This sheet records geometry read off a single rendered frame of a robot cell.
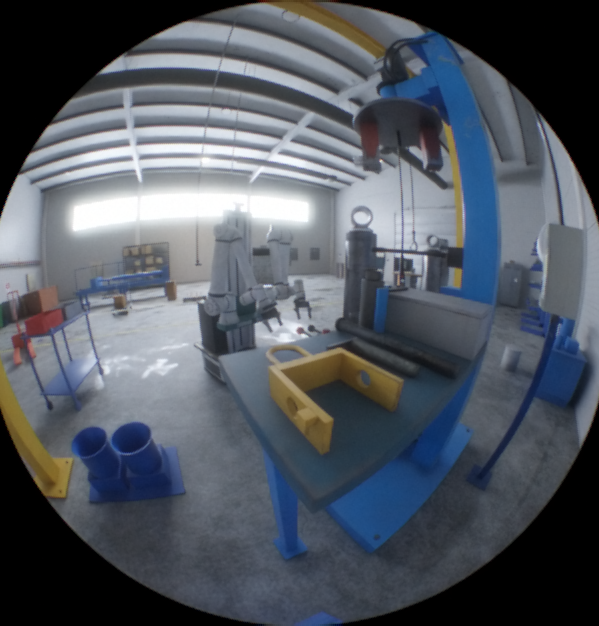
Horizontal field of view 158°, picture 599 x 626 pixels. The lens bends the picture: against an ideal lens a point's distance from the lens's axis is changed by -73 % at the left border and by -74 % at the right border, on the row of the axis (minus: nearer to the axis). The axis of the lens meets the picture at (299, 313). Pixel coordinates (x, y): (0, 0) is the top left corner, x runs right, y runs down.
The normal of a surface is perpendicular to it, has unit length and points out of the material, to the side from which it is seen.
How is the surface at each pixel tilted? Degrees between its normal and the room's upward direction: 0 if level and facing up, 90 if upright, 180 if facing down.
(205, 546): 0
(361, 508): 0
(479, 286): 90
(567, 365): 90
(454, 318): 90
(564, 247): 90
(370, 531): 0
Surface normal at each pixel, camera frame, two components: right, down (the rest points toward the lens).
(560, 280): -0.85, 0.13
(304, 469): 0.00, -0.97
